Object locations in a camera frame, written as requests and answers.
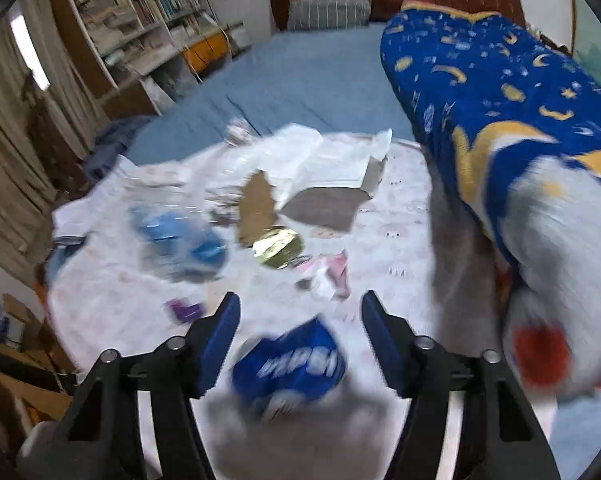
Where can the gold foil wrapper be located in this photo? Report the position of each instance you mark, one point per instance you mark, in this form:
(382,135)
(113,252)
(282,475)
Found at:
(277,247)

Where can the grey cardboard sheet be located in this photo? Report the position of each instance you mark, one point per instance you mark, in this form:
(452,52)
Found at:
(333,192)

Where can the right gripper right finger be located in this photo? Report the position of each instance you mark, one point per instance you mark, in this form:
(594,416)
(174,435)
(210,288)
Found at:
(500,438)

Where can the striped grey pillow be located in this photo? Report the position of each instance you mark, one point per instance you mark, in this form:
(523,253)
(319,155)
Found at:
(328,14)

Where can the beige curtain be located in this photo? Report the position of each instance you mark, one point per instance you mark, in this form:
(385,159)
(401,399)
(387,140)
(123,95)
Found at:
(26,191)

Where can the white patterned sheet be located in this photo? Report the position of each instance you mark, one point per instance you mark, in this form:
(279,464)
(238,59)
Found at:
(103,298)

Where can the blue bed sheet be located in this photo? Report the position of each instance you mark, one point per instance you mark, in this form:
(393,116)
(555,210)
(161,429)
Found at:
(432,263)

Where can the pink paper wrapper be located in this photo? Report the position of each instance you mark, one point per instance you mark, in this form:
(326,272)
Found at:
(325,276)

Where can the white paper ball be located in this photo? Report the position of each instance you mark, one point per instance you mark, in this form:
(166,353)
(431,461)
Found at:
(239,132)

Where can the blue pepsi can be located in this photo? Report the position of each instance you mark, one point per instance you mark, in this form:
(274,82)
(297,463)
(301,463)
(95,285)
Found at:
(283,375)

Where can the blue star patterned quilt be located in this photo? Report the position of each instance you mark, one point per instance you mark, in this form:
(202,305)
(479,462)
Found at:
(514,130)

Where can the blue plastic bag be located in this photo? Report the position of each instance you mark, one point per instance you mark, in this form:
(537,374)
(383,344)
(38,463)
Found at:
(177,243)

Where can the wooden chair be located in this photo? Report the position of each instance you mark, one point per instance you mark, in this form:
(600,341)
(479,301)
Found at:
(50,145)

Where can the wooden bookshelf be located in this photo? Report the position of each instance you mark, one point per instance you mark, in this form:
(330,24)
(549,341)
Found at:
(139,57)

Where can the brown cardboard piece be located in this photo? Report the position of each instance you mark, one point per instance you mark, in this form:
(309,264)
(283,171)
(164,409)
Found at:
(256,212)

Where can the white torn paper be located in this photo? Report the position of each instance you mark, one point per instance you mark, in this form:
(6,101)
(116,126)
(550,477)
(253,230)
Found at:
(297,158)

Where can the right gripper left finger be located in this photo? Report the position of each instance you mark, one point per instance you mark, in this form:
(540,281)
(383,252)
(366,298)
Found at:
(99,437)

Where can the purple small wrapper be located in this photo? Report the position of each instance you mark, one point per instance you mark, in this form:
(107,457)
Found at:
(184,311)

